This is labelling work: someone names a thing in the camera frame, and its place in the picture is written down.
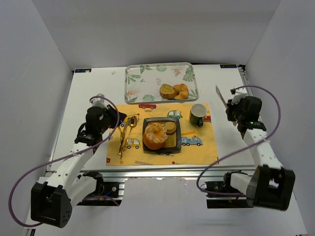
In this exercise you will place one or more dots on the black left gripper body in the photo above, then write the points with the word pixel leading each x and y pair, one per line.
pixel 114 117

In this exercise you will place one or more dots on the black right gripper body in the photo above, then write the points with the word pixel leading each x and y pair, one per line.
pixel 230 112

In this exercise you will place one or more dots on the metal serving tongs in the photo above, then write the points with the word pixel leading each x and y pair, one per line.
pixel 221 97

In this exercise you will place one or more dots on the large orange sugared bun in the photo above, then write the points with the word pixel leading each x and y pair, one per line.
pixel 155 135

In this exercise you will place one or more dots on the small round yellow cake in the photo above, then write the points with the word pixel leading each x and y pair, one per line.
pixel 170 127

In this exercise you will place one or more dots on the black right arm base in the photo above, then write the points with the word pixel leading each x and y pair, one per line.
pixel 227 193

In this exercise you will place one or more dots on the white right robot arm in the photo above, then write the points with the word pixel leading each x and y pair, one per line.
pixel 271 185

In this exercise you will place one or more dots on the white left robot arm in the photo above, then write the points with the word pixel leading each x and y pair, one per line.
pixel 52 201

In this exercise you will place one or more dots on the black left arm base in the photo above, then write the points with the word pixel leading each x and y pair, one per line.
pixel 107 193

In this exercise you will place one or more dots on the herb bread slice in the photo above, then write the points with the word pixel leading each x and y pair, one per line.
pixel 167 91

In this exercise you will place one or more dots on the gold spoon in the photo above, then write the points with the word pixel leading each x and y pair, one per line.
pixel 129 130

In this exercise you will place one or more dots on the gold fork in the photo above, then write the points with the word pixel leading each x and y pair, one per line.
pixel 122 140

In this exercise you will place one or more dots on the white leaf-print tray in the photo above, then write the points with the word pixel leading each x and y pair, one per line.
pixel 143 82

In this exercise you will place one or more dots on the dark green mug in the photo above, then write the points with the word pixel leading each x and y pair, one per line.
pixel 197 114

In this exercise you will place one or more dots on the blue right table label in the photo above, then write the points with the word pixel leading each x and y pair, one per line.
pixel 228 66

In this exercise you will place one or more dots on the blue table label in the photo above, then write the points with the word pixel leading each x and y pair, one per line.
pixel 228 66
pixel 83 70

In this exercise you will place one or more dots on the blue left table label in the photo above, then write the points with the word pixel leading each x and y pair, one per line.
pixel 83 70

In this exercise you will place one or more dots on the black square plate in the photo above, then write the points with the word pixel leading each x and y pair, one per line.
pixel 172 144

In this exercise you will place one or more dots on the twisted orange croissant roll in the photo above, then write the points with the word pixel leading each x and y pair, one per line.
pixel 182 90

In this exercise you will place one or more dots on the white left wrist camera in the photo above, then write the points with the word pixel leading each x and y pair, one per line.
pixel 98 101

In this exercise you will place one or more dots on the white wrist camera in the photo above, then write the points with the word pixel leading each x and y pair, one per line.
pixel 238 94
pixel 98 101

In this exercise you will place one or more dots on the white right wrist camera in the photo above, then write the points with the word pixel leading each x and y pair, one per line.
pixel 238 94

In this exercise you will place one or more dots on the aluminium table frame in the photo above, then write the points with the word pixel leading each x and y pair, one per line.
pixel 110 82

